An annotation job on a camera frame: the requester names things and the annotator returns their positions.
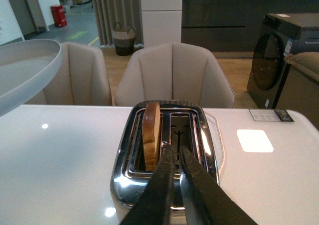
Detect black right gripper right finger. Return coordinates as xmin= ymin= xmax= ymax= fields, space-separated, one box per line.
xmin=179 ymin=146 xmax=256 ymax=225

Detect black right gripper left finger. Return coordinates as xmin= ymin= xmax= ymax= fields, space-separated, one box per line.
xmin=121 ymin=143 xmax=175 ymax=225

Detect slice of brown bread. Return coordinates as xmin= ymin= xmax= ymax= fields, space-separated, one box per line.
xmin=142 ymin=102 xmax=160 ymax=171

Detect light blue round plate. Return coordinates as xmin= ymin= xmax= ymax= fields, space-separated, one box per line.
xmin=0 ymin=39 xmax=63 ymax=115

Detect white chrome two-slot toaster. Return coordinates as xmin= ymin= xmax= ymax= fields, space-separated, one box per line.
xmin=110 ymin=101 xmax=219 ymax=225

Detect black label sticker on table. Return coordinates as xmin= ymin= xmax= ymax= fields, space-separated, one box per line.
xmin=249 ymin=109 xmax=294 ymax=122

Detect beige upholstered chair right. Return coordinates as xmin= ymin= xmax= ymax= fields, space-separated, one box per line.
xmin=115 ymin=43 xmax=235 ymax=108

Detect beige upholstered chair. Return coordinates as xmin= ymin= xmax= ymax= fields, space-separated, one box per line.
xmin=115 ymin=43 xmax=235 ymax=108
xmin=26 ymin=42 xmax=112 ymax=106

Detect beige upholstered chair left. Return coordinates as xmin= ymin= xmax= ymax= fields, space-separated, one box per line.
xmin=26 ymin=42 xmax=112 ymax=106

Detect beige sofa armrest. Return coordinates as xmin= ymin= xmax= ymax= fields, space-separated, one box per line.
xmin=284 ymin=52 xmax=319 ymax=82

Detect woven striped storage basket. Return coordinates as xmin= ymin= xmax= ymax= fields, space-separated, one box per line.
xmin=112 ymin=22 xmax=136 ymax=56

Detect dark grey kitchen cabinet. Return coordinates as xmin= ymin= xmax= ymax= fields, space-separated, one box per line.
xmin=181 ymin=0 xmax=319 ymax=52

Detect dark front-load washing machine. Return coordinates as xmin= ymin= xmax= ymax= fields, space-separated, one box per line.
xmin=247 ymin=13 xmax=319 ymax=109

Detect white pillar cabinet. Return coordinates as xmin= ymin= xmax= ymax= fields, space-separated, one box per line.
xmin=141 ymin=0 xmax=182 ymax=47

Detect grey-green pleated curtain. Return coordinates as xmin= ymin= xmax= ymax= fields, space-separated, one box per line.
xmin=92 ymin=0 xmax=143 ymax=46

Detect red cabinet in background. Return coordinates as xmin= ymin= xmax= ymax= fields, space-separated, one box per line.
xmin=50 ymin=5 xmax=67 ymax=27

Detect white toaster power cable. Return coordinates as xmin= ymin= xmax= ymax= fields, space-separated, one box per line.
xmin=205 ymin=112 xmax=225 ymax=161

